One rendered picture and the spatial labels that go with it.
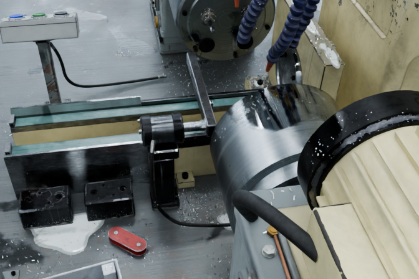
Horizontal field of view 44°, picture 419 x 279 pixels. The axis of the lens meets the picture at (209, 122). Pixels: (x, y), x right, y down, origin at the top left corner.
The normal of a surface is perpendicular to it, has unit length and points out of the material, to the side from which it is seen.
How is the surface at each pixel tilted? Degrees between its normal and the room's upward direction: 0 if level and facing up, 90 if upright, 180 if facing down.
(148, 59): 0
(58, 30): 68
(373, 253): 0
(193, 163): 90
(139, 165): 90
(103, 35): 0
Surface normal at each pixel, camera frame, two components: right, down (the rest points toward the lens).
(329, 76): 0.19, 0.65
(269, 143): -0.43, -0.61
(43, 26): 0.18, 0.33
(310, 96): 0.32, -0.75
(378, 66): -0.98, 0.11
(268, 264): 0.04, -0.75
